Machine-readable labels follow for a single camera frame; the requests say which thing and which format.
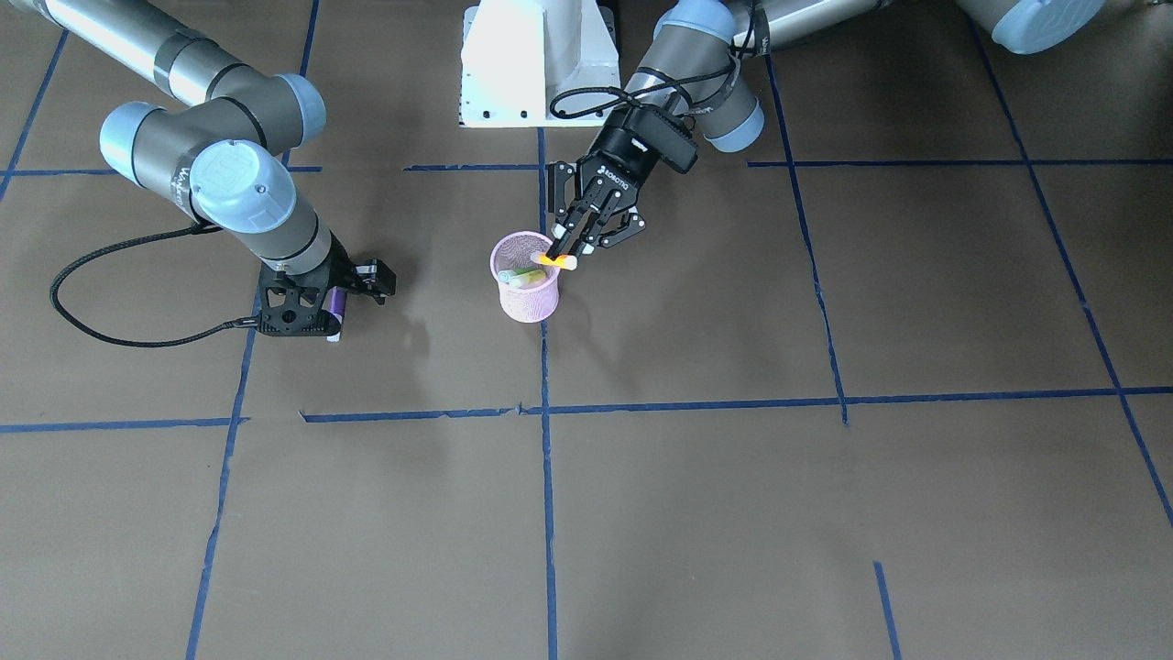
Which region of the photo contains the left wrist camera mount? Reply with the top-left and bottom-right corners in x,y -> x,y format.
628,106 -> 698,173

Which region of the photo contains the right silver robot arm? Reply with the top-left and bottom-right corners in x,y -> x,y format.
16,1 -> 396,302

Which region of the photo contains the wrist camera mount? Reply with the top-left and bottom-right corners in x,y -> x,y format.
628,106 -> 698,173
257,268 -> 341,336

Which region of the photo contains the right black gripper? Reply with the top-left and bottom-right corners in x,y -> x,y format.
273,234 -> 396,302

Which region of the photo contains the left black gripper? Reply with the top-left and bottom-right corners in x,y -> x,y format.
545,108 -> 662,259

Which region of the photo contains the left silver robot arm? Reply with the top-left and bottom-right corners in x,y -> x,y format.
533,1 -> 882,268

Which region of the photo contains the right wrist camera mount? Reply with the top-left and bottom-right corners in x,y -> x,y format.
257,268 -> 341,336

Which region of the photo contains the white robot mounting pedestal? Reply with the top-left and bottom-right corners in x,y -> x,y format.
457,1 -> 619,129

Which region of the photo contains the orange highlighter pen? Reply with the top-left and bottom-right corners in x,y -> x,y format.
531,252 -> 578,270

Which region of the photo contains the purple highlighter pen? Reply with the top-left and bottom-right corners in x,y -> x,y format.
325,287 -> 347,343

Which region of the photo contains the black camera cable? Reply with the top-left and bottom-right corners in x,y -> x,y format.
550,27 -> 762,122
49,225 -> 267,349

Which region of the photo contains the green highlighter pen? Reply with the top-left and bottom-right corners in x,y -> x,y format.
499,267 -> 545,290

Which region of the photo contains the pink mesh pen holder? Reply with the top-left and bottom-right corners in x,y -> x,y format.
489,231 -> 560,324

